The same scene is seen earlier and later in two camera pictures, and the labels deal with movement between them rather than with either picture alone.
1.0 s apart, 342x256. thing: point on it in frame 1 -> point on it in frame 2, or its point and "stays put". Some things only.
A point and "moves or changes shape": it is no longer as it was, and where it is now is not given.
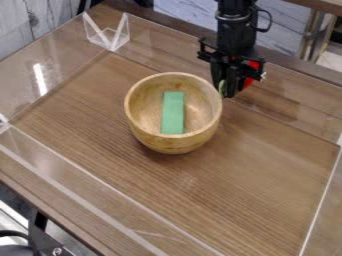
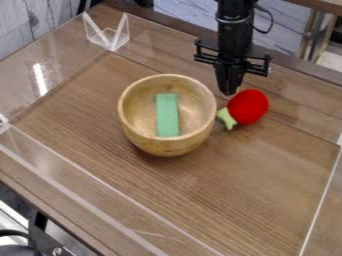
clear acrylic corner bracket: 111,39 stays put
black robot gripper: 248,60 stays put
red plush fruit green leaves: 250,71 moves or changes shape
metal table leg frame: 317,34 stays put
